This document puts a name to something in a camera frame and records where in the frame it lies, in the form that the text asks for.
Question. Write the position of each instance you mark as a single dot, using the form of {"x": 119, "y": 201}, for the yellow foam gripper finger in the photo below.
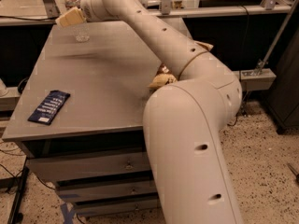
{"x": 73, "y": 16}

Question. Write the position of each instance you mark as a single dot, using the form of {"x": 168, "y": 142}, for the clear plastic water bottle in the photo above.
{"x": 80, "y": 31}

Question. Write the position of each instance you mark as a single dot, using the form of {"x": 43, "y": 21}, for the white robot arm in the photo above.
{"x": 181, "y": 120}

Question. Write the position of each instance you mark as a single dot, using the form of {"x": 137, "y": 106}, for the blue rxbar blueberry wrapper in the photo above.
{"x": 49, "y": 107}

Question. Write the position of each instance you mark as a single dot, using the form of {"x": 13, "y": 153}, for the late july chips bag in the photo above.
{"x": 163, "y": 77}

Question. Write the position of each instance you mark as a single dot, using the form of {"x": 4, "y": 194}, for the top grey drawer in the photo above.
{"x": 88, "y": 165}

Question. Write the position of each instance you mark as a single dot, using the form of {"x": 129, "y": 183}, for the grey drawer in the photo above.
{"x": 105, "y": 190}
{"x": 88, "y": 165}
{"x": 107, "y": 208}

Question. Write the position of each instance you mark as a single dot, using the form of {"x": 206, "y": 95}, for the black stand left floor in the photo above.
{"x": 18, "y": 182}

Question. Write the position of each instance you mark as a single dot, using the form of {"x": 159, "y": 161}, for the middle grey drawer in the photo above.
{"x": 105, "y": 190}

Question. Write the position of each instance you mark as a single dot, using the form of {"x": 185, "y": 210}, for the bottom grey drawer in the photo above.
{"x": 107, "y": 208}

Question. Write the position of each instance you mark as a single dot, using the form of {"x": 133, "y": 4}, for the grey metal rail frame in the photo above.
{"x": 42, "y": 11}

